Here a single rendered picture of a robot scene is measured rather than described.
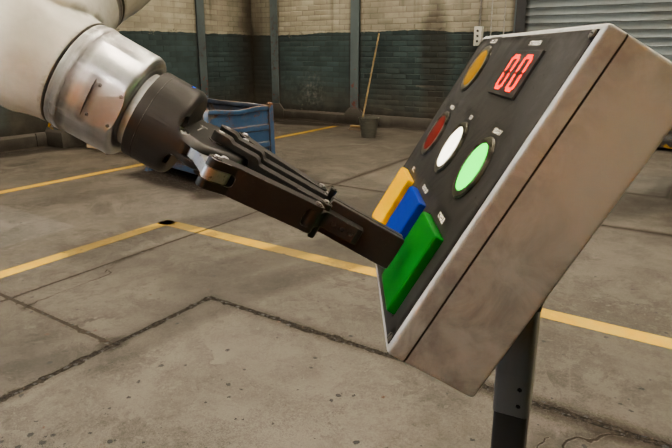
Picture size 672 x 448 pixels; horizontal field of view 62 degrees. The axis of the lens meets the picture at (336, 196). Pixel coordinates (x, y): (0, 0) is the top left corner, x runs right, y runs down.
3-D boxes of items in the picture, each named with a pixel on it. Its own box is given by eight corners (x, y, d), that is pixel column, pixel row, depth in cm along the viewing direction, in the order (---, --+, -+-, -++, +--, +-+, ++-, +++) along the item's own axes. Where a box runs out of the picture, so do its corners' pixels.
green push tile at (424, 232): (385, 311, 45) (435, 235, 43) (379, 276, 52) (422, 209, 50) (404, 321, 45) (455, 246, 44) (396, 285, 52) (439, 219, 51)
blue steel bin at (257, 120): (143, 170, 572) (137, 99, 554) (210, 160, 626) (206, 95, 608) (208, 190, 489) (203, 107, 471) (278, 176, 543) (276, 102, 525)
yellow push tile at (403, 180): (374, 233, 64) (408, 178, 63) (371, 214, 72) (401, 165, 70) (387, 240, 65) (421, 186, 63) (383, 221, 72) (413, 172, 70)
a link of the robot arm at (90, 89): (26, 132, 41) (100, 172, 42) (75, 20, 39) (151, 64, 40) (83, 117, 50) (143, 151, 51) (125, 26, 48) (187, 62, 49)
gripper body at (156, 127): (142, 142, 50) (234, 193, 51) (102, 160, 42) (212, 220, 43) (179, 68, 48) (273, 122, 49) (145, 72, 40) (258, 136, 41)
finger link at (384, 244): (333, 197, 47) (332, 200, 46) (404, 238, 47) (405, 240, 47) (315, 227, 47) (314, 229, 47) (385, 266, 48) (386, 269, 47)
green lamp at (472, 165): (445, 197, 45) (447, 144, 44) (459, 185, 49) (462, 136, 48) (484, 201, 44) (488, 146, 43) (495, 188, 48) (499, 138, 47)
